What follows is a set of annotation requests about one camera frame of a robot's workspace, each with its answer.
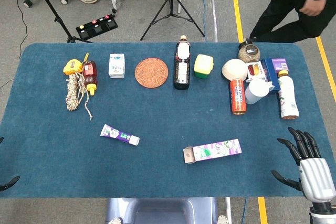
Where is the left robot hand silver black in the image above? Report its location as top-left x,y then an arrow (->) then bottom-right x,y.
0,136 -> 20,192

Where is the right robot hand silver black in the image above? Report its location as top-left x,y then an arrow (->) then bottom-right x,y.
270,126 -> 336,204

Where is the purple carton box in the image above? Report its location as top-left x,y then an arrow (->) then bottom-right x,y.
183,138 -> 243,165

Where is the purple white toothpaste tube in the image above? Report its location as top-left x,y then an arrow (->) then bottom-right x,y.
100,123 -> 141,147

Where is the robot base blue grey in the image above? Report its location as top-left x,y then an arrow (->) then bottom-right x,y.
104,197 -> 229,224

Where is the blue purple box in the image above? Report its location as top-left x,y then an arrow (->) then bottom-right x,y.
260,57 -> 290,94

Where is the red white snack packet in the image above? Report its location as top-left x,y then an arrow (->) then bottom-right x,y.
246,61 -> 269,83

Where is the white blue carton box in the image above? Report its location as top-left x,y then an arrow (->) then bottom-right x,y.
108,53 -> 126,79

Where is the white drink bottle orange cap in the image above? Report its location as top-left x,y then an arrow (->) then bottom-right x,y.
277,69 -> 300,120

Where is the white plastic cup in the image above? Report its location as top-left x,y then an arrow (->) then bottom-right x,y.
244,78 -> 274,105

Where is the orange drink can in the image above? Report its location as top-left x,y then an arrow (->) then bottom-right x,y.
229,78 -> 248,115

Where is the yellow tape measure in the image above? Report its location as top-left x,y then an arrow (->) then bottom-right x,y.
62,52 -> 90,76

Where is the white bowl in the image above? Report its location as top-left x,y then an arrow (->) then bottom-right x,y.
221,58 -> 249,82

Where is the red sauce squeeze bottle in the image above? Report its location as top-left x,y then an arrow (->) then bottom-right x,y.
81,60 -> 99,97

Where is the glass jar with grains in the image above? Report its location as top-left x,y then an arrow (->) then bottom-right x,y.
237,38 -> 261,63

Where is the yellow green lidded container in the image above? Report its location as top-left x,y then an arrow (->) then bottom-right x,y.
193,54 -> 215,80

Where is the blue table cloth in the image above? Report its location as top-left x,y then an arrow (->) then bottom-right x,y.
0,42 -> 336,199

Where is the dark sauce bottle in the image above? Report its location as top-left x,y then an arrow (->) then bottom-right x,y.
173,35 -> 192,91

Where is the standing person in black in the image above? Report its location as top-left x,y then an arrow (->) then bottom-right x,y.
249,0 -> 336,44

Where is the black foot pedal board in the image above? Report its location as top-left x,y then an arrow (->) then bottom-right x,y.
75,14 -> 118,40

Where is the round woven coaster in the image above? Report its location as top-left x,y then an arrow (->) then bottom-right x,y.
134,57 -> 169,89

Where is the coiled beige rope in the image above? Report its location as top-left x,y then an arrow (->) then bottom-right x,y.
65,72 -> 94,121

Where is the black floor cable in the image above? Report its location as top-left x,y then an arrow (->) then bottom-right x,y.
0,0 -> 29,90

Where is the blue floor cable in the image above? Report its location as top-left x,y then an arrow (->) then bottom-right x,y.
188,0 -> 208,39

